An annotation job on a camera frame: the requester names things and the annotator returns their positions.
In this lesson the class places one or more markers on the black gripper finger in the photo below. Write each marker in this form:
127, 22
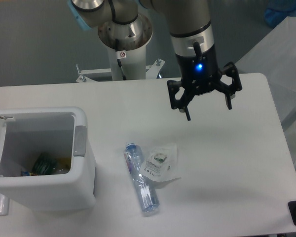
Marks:
229, 70
182, 103

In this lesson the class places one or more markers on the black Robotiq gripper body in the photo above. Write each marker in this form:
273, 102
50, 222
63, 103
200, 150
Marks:
197, 75

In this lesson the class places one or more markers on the white plastic wrapper package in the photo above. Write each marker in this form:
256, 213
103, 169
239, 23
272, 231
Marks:
161, 163

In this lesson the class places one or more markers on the clear plastic water bottle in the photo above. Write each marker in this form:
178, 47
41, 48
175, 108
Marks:
143, 186

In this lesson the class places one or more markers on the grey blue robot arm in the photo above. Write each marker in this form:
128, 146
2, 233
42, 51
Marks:
188, 22

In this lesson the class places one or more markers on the white plastic trash can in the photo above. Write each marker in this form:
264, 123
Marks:
61, 132

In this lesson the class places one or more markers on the translucent white box right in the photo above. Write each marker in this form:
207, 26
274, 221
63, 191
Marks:
275, 57

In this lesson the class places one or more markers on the blue bag top right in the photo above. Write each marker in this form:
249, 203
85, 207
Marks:
277, 10

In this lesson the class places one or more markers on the green snack wrapper in bin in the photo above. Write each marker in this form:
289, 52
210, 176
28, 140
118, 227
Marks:
44, 165

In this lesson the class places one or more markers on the yellow blue wrapper in bin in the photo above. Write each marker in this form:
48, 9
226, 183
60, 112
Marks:
25, 173

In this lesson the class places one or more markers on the white pedestal base frame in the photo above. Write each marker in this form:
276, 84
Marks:
120, 72

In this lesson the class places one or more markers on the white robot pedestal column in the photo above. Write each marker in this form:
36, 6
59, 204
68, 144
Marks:
126, 42

